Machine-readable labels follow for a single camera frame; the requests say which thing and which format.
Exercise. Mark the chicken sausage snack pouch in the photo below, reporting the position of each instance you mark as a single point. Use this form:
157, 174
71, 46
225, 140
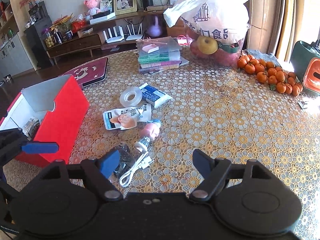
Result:
126, 118

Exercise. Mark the maroon bear laptop case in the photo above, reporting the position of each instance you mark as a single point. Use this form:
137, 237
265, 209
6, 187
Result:
90, 73

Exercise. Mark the pink teddy bear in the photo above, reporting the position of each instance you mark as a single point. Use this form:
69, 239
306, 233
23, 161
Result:
92, 7

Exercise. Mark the wooden TV console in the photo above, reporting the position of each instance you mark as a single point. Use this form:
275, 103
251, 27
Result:
91, 36

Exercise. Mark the blue white tissue pack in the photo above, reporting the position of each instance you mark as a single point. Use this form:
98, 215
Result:
154, 96

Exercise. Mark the white plastic bag of fruit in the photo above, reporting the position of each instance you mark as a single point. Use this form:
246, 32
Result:
215, 29

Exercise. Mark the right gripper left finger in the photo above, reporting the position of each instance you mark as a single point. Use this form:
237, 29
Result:
97, 173

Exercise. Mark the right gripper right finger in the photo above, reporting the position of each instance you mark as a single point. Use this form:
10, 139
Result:
214, 173

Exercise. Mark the white router with antennas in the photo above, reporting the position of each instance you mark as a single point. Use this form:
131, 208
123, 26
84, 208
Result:
114, 35

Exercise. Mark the black mini fridge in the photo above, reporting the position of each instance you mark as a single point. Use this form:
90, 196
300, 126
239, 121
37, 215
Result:
36, 43

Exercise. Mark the black plastic bag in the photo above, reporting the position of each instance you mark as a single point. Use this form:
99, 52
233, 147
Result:
126, 160

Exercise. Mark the clear tape roll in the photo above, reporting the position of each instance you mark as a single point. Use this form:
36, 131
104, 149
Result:
131, 97

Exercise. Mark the red cardboard box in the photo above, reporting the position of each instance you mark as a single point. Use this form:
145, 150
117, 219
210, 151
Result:
60, 106

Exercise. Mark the pile of small oranges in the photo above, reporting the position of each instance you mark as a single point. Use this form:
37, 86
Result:
266, 72

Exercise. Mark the cotton swab packet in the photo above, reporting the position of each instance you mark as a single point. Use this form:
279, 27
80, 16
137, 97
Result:
31, 127

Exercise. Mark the gold photo frame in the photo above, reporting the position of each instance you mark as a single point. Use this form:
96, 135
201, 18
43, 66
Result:
124, 6

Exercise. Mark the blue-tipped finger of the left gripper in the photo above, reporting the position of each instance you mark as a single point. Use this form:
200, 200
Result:
35, 147

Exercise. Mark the stack of plastic bead boxes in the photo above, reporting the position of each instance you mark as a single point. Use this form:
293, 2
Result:
156, 55

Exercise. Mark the purple kettlebell humidifier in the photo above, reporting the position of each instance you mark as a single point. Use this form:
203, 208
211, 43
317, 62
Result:
155, 29

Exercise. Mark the pink small bottle toy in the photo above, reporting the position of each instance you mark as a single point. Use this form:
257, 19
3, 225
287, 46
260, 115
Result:
151, 129

